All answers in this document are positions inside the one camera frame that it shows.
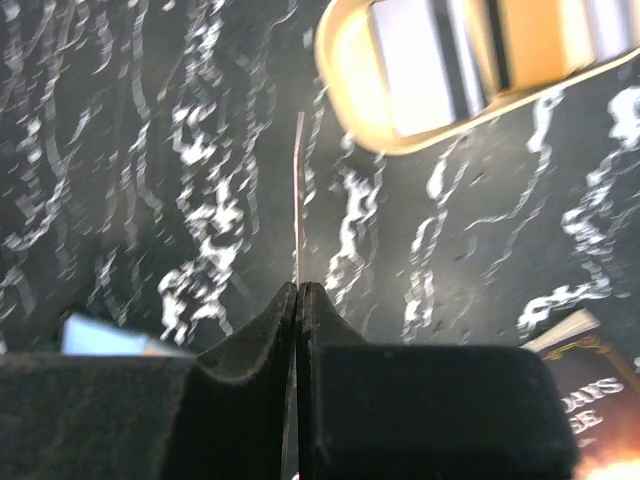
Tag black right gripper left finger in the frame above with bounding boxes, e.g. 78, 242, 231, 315
1, 283, 297, 479

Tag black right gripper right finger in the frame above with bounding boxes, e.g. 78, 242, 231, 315
297, 282, 580, 479

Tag thin card seen edge-on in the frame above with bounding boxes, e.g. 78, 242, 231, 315
292, 112, 305, 288

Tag white magnetic stripe card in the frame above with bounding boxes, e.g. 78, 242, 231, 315
369, 0, 487, 137

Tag blue credit card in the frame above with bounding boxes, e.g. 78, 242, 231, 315
60, 313, 192, 357

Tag white stack of cards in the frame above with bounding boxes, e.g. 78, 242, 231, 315
479, 1, 639, 88

